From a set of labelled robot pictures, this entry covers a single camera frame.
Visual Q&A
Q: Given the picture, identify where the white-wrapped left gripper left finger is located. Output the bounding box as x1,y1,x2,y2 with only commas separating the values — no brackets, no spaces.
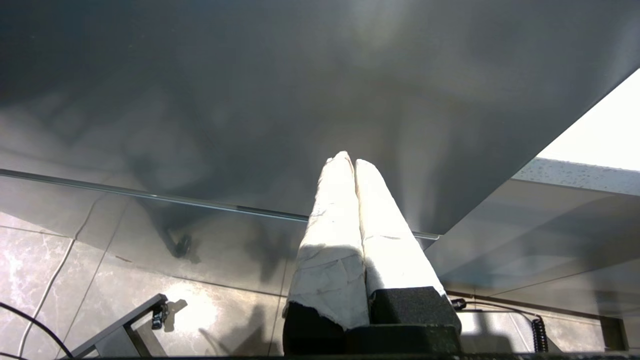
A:
283,151,371,356

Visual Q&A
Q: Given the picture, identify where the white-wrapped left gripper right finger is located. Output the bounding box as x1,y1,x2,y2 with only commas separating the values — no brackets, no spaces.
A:
355,159,462,330

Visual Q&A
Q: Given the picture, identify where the grey tall cabinet door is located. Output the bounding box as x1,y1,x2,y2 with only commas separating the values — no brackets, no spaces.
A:
0,0,640,241

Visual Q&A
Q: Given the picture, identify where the white cable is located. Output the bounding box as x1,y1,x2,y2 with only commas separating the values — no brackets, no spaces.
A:
17,197,103,358

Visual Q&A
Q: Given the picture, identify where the grey base cabinet front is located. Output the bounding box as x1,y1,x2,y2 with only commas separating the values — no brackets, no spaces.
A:
425,177,640,321

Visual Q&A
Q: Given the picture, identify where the thin black cable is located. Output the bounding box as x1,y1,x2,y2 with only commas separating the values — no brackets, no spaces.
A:
0,302,73,358

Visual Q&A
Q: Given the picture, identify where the coiled black cable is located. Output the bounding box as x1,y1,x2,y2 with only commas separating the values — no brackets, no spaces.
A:
531,316,550,353

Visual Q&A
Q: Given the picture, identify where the grey metal base frame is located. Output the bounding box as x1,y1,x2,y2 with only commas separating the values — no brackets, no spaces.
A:
60,294,169,358

